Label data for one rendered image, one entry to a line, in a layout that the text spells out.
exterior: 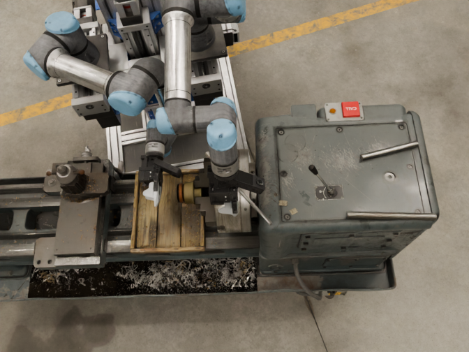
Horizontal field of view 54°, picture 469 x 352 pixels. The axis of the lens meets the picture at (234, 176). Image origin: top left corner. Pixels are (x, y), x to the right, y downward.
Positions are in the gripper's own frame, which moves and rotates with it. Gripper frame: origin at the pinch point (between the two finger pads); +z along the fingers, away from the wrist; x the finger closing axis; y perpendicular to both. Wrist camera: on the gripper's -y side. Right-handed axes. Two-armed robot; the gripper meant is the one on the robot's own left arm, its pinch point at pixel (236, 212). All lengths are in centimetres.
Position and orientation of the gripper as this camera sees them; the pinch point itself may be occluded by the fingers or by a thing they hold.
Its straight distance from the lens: 141.9
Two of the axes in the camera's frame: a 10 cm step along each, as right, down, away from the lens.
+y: -10.0, 0.4, 0.5
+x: 0.0, 7.4, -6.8
